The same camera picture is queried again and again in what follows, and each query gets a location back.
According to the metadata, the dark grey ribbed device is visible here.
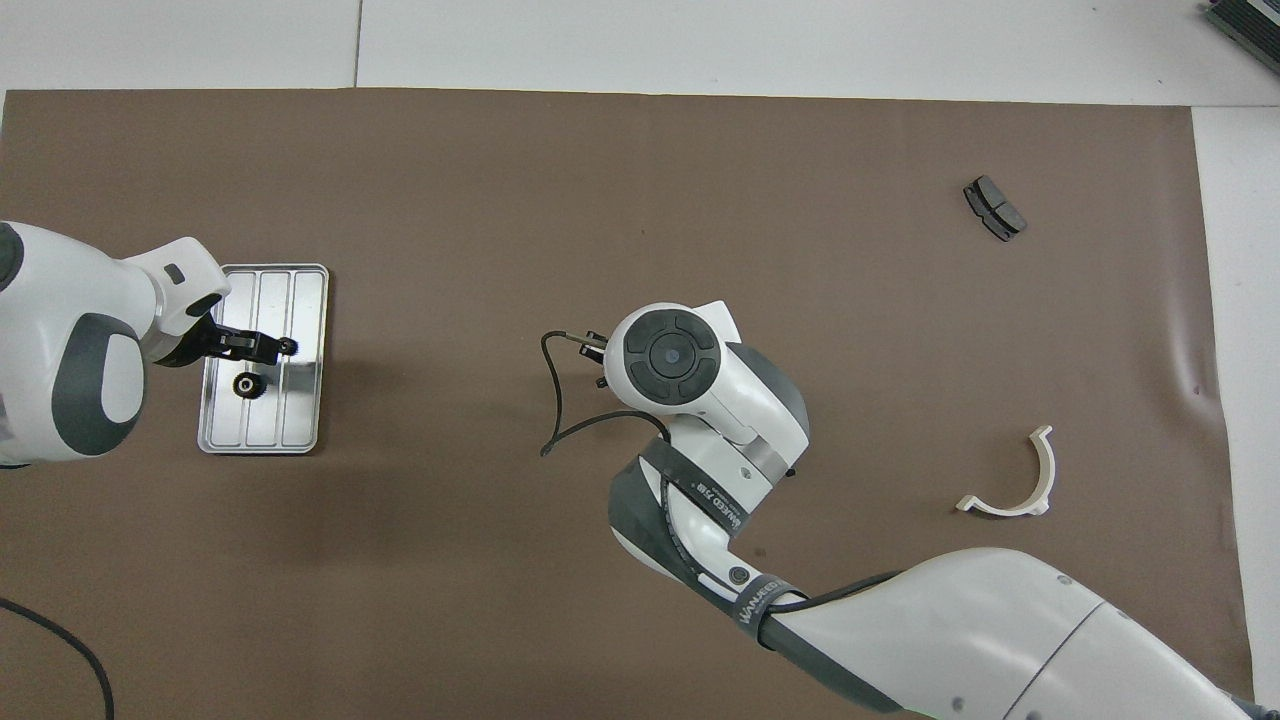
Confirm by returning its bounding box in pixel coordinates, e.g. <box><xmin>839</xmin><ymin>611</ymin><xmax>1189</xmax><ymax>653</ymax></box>
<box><xmin>1203</xmin><ymin>0</ymin><xmax>1280</xmax><ymax>63</ymax></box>

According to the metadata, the silver metal tray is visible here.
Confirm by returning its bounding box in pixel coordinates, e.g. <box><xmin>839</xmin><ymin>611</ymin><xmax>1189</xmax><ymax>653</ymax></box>
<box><xmin>196</xmin><ymin>263</ymin><xmax>331</xmax><ymax>456</ymax></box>

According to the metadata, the white half-ring clamp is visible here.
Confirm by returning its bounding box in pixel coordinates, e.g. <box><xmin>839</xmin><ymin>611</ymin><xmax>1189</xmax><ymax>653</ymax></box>
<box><xmin>955</xmin><ymin>425</ymin><xmax>1058</xmax><ymax>519</ymax></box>

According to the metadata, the black brake pad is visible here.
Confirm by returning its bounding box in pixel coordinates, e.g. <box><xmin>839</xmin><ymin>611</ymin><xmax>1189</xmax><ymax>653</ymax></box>
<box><xmin>962</xmin><ymin>175</ymin><xmax>1029</xmax><ymax>243</ymax></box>

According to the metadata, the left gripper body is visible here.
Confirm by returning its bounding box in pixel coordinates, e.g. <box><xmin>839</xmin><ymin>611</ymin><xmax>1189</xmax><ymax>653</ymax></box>
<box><xmin>150</xmin><ymin>312</ymin><xmax>225</xmax><ymax>370</ymax></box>

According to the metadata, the black cable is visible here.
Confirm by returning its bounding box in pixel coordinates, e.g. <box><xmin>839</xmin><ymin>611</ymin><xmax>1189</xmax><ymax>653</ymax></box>
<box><xmin>540</xmin><ymin>330</ymin><xmax>669</xmax><ymax>459</ymax></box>
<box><xmin>0</xmin><ymin>597</ymin><xmax>116</xmax><ymax>720</ymax></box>

